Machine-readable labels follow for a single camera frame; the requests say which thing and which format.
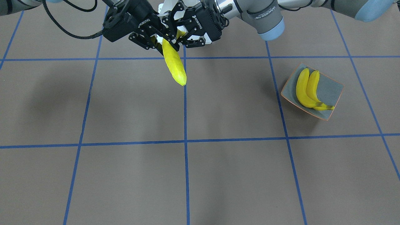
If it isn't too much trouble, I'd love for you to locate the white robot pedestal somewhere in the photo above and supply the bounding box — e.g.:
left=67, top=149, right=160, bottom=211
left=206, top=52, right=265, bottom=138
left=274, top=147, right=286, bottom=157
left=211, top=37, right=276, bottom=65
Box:
left=158, top=0, right=200, bottom=20

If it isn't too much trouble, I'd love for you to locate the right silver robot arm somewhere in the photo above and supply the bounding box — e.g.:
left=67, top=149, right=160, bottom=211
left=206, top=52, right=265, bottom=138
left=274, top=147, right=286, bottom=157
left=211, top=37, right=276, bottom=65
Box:
left=1, top=0, right=179, bottom=55

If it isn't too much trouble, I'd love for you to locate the grey square plate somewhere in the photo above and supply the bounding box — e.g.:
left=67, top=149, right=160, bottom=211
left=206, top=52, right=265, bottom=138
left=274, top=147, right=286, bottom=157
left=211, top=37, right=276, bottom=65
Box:
left=280, top=63, right=344, bottom=121

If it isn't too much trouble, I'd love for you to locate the black camera cable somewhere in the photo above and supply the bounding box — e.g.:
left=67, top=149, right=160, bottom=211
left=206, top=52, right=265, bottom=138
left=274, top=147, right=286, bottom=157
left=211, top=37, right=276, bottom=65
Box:
left=42, top=0, right=105, bottom=40

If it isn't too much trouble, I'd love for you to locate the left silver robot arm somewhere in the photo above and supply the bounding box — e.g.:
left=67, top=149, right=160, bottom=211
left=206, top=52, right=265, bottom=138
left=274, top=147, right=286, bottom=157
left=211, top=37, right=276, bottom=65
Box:
left=158, top=0, right=394, bottom=48

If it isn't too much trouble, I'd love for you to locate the yellow banana top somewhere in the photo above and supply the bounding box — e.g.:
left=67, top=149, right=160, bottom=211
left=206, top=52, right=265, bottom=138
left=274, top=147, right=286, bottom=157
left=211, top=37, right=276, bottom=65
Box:
left=306, top=70, right=334, bottom=111

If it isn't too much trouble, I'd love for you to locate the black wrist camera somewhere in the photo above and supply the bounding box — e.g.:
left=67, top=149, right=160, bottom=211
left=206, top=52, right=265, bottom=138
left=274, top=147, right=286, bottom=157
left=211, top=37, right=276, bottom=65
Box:
left=102, top=11, right=138, bottom=42

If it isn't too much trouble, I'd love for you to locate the brown paper table cover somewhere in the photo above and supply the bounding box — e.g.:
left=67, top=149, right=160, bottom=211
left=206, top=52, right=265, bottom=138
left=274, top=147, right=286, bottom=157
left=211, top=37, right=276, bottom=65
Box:
left=0, top=4, right=400, bottom=225

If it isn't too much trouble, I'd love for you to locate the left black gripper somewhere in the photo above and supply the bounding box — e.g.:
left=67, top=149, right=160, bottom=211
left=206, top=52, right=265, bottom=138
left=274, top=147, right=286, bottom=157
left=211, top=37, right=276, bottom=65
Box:
left=159, top=2, right=226, bottom=49

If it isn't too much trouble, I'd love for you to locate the yellow banana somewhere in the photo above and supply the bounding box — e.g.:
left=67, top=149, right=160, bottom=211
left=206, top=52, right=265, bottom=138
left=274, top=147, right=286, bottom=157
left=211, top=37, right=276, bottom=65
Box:
left=296, top=68, right=323, bottom=108
left=306, top=70, right=334, bottom=111
left=162, top=38, right=187, bottom=86

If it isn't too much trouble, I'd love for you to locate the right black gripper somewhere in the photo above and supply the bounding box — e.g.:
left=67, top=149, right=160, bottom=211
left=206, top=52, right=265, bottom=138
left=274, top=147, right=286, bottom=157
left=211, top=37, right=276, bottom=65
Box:
left=124, top=0, right=180, bottom=52

